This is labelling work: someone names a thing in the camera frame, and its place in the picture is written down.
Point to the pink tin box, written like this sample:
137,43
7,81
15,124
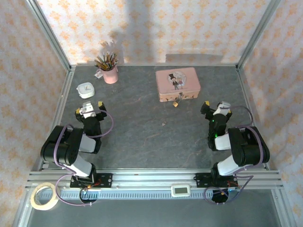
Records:
177,82

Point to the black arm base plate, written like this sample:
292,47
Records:
201,180
106,180

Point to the aluminium frame post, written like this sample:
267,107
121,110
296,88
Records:
48,35
256,35

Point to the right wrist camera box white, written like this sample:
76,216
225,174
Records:
221,110

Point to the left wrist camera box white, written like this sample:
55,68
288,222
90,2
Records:
87,109

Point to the colour pencil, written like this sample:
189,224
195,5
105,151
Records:
99,64
114,60
105,61
109,60

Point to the aluminium side rail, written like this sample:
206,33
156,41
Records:
248,99
60,104

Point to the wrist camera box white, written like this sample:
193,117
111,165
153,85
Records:
87,109
221,110

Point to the masking tape roll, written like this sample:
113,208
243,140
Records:
34,203

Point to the small brass padlock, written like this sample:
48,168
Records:
175,104

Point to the pink pencil cup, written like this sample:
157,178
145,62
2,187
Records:
110,75

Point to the small white clock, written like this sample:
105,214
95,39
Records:
85,90

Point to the aluminium mounting rail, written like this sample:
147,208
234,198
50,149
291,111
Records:
151,176

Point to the white paper tag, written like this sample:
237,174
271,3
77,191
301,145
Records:
98,74

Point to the white digital display unit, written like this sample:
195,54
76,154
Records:
181,190

